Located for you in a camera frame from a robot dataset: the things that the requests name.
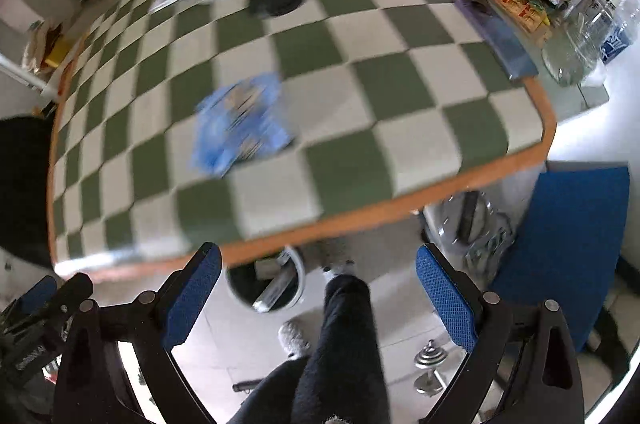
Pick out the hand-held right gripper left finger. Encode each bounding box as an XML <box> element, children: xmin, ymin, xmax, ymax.
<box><xmin>52</xmin><ymin>242</ymin><xmax>223</xmax><ymax>424</ymax></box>

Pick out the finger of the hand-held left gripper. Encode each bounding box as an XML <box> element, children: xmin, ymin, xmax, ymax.
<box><xmin>14</xmin><ymin>275</ymin><xmax>59</xmax><ymax>316</ymax></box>
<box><xmin>27</xmin><ymin>273</ymin><xmax>94</xmax><ymax>336</ymax></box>

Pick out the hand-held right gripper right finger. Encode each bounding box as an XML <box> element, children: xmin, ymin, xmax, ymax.
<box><xmin>414</xmin><ymin>243</ymin><xmax>587</xmax><ymax>424</ymax></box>

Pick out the white round bin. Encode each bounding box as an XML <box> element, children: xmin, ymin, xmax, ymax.
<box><xmin>224</xmin><ymin>246</ymin><xmax>307</xmax><ymax>315</ymax></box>

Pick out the blue snack packet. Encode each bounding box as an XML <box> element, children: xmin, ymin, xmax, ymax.
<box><xmin>189</xmin><ymin>72</ymin><xmax>296</xmax><ymax>179</ymax></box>

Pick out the silver dumbbell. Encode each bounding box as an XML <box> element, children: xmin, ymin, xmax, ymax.
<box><xmin>414</xmin><ymin>339</ymin><xmax>452</xmax><ymax>398</ymax></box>

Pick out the silver metal object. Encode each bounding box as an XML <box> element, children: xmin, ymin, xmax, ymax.
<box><xmin>424</xmin><ymin>190</ymin><xmax>517</xmax><ymax>276</ymax></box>

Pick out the silver wrapper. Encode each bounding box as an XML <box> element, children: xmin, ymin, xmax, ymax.
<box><xmin>252</xmin><ymin>260</ymin><xmax>297</xmax><ymax>313</ymax></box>

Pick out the grey fuzzy slipper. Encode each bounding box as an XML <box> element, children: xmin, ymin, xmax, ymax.
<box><xmin>277</xmin><ymin>320</ymin><xmax>312</xmax><ymax>359</ymax></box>
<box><xmin>320</xmin><ymin>249</ymin><xmax>357</xmax><ymax>281</ymax></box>

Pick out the person's right leg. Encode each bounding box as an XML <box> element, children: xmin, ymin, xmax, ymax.
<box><xmin>291</xmin><ymin>275</ymin><xmax>392</xmax><ymax>424</ymax></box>

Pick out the person's leg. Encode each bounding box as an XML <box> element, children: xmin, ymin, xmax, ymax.
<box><xmin>227</xmin><ymin>354</ymin><xmax>312</xmax><ymax>424</ymax></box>
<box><xmin>291</xmin><ymin>275</ymin><xmax>392</xmax><ymax>424</ymax></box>

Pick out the person's left leg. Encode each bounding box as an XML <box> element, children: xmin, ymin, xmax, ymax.
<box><xmin>227</xmin><ymin>354</ymin><xmax>312</xmax><ymax>424</ymax></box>

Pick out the blue chair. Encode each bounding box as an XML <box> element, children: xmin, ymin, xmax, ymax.
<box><xmin>487</xmin><ymin>161</ymin><xmax>631</xmax><ymax>356</ymax></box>

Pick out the green white checkered tablecloth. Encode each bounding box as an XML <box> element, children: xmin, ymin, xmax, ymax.
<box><xmin>50</xmin><ymin>0</ymin><xmax>547</xmax><ymax>266</ymax></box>

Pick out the wooden table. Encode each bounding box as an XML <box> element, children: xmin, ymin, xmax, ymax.
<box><xmin>46</xmin><ymin>0</ymin><xmax>558</xmax><ymax>281</ymax></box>

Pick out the yellow object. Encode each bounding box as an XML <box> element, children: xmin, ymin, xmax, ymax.
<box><xmin>44</xmin><ymin>35</ymin><xmax>71</xmax><ymax>69</ymax></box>

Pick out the blue flat box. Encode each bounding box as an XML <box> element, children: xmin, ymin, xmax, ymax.
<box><xmin>454</xmin><ymin>0</ymin><xmax>539</xmax><ymax>80</ymax></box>

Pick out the red yellow snack box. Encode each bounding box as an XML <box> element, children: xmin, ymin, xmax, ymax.
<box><xmin>474</xmin><ymin>0</ymin><xmax>552</xmax><ymax>46</ymax></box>

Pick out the blue label plastic bottle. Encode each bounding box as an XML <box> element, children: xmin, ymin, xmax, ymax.
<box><xmin>599</xmin><ymin>0</ymin><xmax>640</xmax><ymax>66</ymax></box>

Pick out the white metal rail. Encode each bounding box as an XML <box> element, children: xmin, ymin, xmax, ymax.
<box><xmin>0</xmin><ymin>53</ymin><xmax>57</xmax><ymax>101</ymax></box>

